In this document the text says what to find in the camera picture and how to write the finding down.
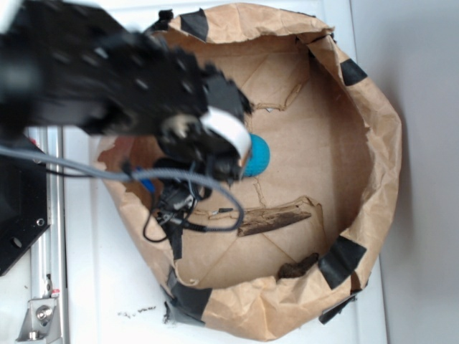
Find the blue foam ball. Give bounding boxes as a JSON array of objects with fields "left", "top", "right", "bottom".
[{"left": 244, "top": 133, "right": 270, "bottom": 177}]

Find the metal corner bracket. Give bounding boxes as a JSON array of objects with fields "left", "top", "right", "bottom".
[{"left": 15, "top": 298, "right": 62, "bottom": 343}]

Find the brown paper bag bin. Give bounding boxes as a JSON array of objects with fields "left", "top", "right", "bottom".
[{"left": 106, "top": 3, "right": 402, "bottom": 341}]

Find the small dark bark chunk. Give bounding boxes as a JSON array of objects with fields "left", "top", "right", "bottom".
[{"left": 278, "top": 252, "right": 319, "bottom": 279}]

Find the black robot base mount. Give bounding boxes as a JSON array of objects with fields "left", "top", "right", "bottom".
[{"left": 1, "top": 156, "right": 49, "bottom": 276}]

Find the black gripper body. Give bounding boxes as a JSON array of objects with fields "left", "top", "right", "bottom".
[{"left": 143, "top": 71, "right": 252, "bottom": 230}]

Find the long driftwood piece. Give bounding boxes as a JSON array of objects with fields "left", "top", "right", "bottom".
[{"left": 237, "top": 211, "right": 311, "bottom": 237}]

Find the aluminium frame rail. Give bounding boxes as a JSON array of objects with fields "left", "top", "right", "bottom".
[{"left": 25, "top": 127, "right": 71, "bottom": 344}]

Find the grey braided cable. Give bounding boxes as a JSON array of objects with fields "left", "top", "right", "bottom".
[{"left": 0, "top": 145, "right": 246, "bottom": 234}]

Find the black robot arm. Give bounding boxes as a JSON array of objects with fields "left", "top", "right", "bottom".
[{"left": 1, "top": 1, "right": 252, "bottom": 191}]

